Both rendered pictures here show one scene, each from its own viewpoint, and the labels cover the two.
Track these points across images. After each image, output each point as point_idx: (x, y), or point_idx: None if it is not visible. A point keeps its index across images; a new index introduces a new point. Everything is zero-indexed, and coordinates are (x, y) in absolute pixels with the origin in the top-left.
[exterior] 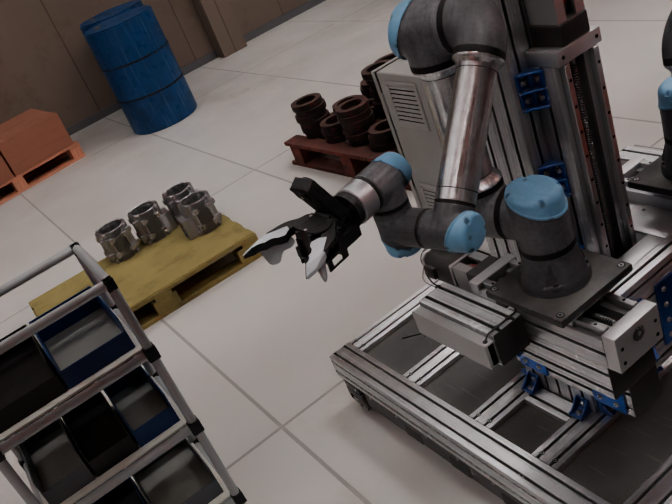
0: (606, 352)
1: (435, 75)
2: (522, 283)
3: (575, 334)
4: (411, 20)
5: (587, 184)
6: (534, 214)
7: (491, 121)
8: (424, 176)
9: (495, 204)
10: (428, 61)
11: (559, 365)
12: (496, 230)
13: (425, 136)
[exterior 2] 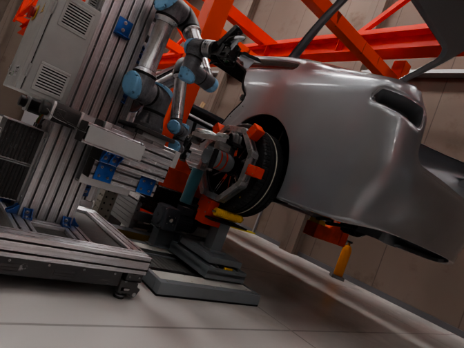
0: (174, 159)
1: (175, 25)
2: (150, 125)
3: (163, 151)
4: (181, 1)
5: (130, 102)
6: (171, 97)
7: (119, 55)
8: (52, 59)
9: (157, 86)
10: (178, 18)
11: (141, 169)
12: (155, 97)
13: (76, 40)
